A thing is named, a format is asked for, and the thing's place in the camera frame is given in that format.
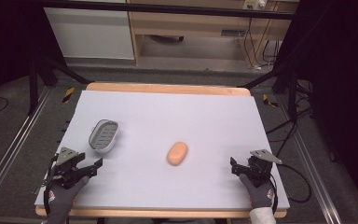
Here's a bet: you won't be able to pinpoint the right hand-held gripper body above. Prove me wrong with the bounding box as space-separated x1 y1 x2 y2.
244 148 283 189

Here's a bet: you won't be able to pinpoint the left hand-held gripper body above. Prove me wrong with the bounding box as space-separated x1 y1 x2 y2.
47 147 90 189

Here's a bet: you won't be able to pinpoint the grey soap dish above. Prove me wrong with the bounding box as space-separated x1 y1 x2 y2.
88 119 120 154

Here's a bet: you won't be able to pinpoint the orange soap bar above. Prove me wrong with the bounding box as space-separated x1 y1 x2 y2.
166 141 189 167

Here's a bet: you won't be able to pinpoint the person's left hand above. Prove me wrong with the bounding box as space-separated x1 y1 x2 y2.
45 175 90 224

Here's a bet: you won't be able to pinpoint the person's right hand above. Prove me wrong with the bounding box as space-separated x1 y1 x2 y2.
238 173 276 210

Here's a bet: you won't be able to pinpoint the yellow black tape marker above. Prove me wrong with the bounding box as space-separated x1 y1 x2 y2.
62 87 76 104
262 93 280 108

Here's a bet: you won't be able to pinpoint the white foam board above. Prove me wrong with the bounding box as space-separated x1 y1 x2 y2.
34 90 291 210

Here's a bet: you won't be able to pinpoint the black metal stand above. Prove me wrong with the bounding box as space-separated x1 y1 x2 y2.
27 55 91 117
237 66 300 120

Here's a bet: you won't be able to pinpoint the wooden table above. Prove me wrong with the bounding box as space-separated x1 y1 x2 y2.
34 81 289 219

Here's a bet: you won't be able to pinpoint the white cabinet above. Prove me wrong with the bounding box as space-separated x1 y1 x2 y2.
43 7 135 61

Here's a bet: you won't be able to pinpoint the wooden desk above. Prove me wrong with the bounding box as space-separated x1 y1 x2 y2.
126 0 300 70

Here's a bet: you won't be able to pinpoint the white power strip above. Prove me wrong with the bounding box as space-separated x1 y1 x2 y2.
242 0 268 10

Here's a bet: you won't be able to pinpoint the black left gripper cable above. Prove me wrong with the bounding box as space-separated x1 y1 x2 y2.
42 154 60 217

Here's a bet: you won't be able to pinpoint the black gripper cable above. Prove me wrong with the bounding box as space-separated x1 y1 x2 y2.
42 154 60 217
269 162 312 213

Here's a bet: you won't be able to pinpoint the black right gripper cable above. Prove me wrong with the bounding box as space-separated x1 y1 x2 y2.
269 162 312 213

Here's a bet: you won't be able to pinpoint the black floor cables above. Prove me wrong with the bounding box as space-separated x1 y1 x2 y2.
265 79 315 158

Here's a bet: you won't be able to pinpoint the metal floor rail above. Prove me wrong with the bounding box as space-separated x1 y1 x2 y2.
0 86 53 217
275 95 344 224

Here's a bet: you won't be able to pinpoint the hanging desk cables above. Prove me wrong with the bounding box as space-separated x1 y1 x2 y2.
242 18 282 71

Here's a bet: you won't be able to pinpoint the black frame crossbar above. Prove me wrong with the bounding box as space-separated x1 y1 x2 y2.
39 0 296 21

